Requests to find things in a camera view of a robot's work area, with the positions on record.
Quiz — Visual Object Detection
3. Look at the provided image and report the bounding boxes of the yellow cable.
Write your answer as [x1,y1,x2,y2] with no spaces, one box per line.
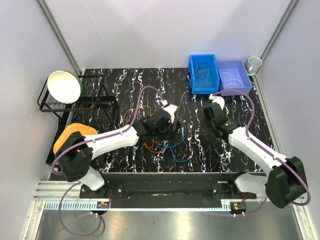
[122,104,156,129]

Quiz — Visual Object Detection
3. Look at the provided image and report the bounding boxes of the dark brown cable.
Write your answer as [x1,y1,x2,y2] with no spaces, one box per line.
[178,132,226,173]

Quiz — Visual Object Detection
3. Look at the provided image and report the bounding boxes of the red cable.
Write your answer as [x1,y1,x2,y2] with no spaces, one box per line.
[194,65,214,89]

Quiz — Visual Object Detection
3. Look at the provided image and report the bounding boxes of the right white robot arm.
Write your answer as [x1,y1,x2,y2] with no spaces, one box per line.
[203,102,311,209]

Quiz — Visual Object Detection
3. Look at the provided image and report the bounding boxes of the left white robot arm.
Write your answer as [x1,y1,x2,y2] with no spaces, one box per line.
[53,104,178,198]

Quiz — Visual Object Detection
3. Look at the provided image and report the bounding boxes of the blue plastic bin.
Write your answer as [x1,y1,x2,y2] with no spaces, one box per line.
[188,54,220,95]

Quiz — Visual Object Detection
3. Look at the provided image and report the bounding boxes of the lavender plastic tray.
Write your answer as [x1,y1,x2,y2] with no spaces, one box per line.
[216,60,253,96]

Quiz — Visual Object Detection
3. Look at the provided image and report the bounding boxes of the white ceramic mug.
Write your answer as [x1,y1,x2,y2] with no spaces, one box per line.
[246,56,263,76]

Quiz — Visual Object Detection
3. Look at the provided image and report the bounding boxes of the orange woven basket tray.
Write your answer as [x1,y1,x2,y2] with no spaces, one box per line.
[53,123,98,154]

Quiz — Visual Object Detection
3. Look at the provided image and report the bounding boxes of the white round bowl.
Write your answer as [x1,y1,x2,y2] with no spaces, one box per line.
[47,70,83,104]

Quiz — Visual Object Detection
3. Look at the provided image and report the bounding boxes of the blue cable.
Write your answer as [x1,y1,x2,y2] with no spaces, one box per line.
[152,128,193,164]

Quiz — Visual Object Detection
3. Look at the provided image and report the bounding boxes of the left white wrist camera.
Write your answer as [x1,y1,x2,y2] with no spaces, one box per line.
[160,100,178,123]

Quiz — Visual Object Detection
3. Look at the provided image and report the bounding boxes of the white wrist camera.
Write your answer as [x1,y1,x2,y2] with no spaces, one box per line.
[209,94,225,110]
[160,100,178,123]

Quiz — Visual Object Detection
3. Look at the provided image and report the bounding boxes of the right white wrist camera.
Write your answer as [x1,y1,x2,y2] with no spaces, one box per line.
[209,94,225,110]

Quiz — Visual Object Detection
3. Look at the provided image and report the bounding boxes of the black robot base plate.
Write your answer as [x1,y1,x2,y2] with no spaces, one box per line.
[79,172,264,211]

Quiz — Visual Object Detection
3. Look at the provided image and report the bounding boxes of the black wire dish rack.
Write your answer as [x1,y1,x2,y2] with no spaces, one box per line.
[37,73,119,129]

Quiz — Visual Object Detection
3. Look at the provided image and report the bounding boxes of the right purple robot hose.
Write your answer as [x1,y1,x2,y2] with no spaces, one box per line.
[208,89,311,217]

